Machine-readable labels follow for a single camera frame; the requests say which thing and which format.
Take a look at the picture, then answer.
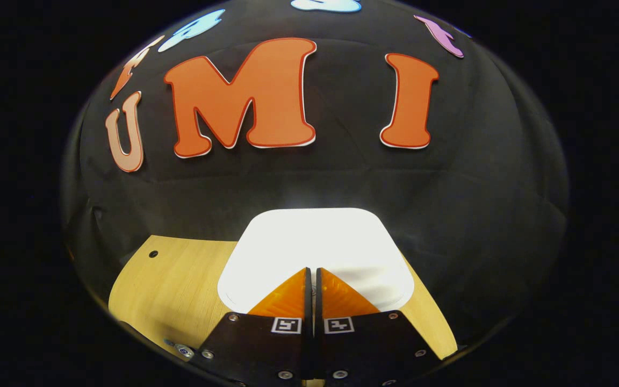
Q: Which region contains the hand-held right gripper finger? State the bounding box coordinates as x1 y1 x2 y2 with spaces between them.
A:
191 267 314 387
315 267 442 387

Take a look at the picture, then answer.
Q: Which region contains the white desktop garbage bin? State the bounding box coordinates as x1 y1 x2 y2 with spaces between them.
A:
217 208 415 315

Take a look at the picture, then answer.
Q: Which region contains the wooden desktop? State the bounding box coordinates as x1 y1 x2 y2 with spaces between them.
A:
108 235 458 387

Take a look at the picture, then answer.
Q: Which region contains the black backdrop cloth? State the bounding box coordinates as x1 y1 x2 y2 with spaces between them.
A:
61 0 571 355

